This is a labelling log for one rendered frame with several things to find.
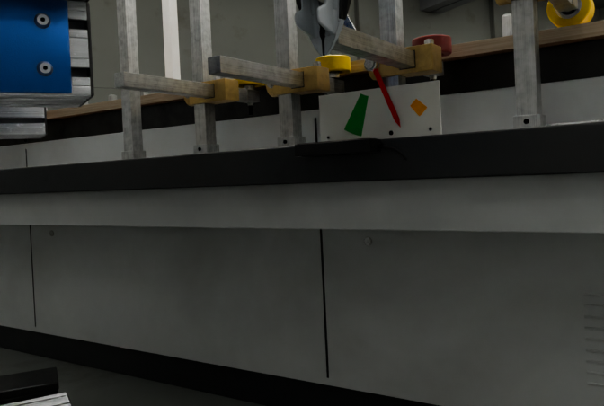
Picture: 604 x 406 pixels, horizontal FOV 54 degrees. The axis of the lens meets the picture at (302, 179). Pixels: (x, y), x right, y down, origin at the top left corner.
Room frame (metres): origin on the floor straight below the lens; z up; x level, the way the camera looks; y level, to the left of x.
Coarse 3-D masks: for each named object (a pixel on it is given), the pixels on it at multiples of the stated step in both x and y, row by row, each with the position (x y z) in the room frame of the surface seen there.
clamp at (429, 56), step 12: (408, 48) 1.13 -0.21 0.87; (420, 48) 1.11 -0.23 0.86; (432, 48) 1.10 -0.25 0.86; (420, 60) 1.11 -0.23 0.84; (432, 60) 1.10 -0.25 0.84; (372, 72) 1.17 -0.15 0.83; (384, 72) 1.16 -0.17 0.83; (396, 72) 1.14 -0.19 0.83; (408, 72) 1.13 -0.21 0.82; (420, 72) 1.12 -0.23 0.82; (432, 72) 1.13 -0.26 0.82
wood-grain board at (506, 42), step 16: (544, 32) 1.18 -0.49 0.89; (560, 32) 1.16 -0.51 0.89; (576, 32) 1.14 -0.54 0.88; (592, 32) 1.13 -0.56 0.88; (464, 48) 1.26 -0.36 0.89; (480, 48) 1.25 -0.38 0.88; (496, 48) 1.23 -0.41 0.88; (512, 48) 1.21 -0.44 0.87; (352, 64) 1.41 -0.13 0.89; (144, 96) 1.81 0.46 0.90; (160, 96) 1.77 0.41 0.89; (176, 96) 1.73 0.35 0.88; (48, 112) 2.08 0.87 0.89; (64, 112) 2.03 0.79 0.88; (80, 112) 1.98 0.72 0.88; (96, 112) 1.96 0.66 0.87
